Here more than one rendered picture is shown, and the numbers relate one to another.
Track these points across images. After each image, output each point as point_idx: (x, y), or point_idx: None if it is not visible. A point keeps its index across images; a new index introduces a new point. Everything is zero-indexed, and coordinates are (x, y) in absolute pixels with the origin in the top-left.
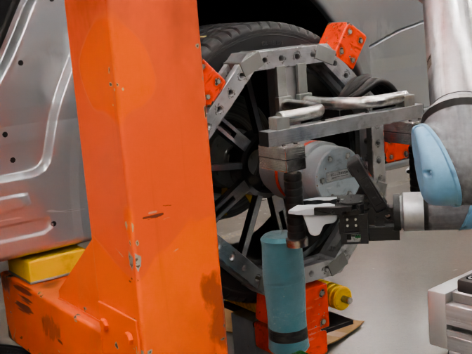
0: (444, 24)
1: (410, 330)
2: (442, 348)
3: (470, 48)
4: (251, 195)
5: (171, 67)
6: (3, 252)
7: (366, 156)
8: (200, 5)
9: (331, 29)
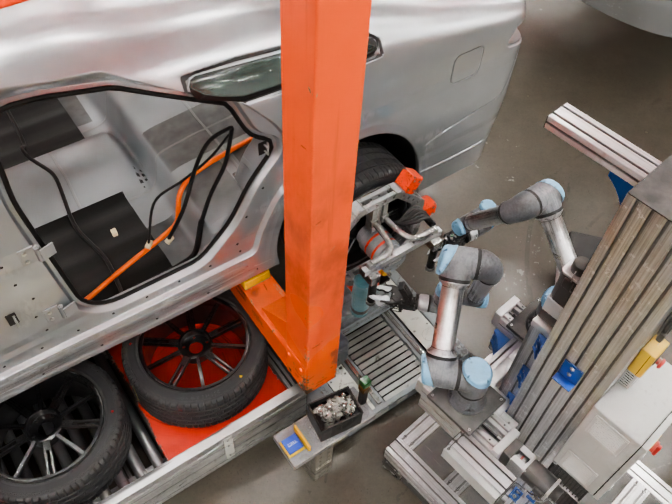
0: (445, 315)
1: (423, 190)
2: (437, 212)
3: (452, 329)
4: None
5: (330, 307)
6: (234, 285)
7: None
8: None
9: (405, 173)
